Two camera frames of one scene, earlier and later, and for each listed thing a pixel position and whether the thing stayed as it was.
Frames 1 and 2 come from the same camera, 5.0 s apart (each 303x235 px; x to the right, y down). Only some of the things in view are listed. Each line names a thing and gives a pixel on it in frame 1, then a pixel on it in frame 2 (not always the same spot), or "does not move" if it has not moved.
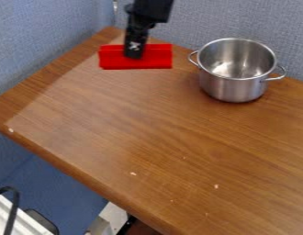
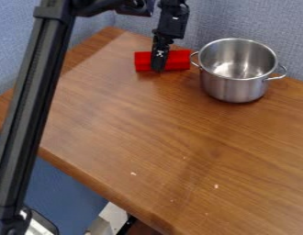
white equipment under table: (109, 221) does not move
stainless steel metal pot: (236, 66) does not move
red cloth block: (157, 58) → (177, 61)
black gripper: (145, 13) → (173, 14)
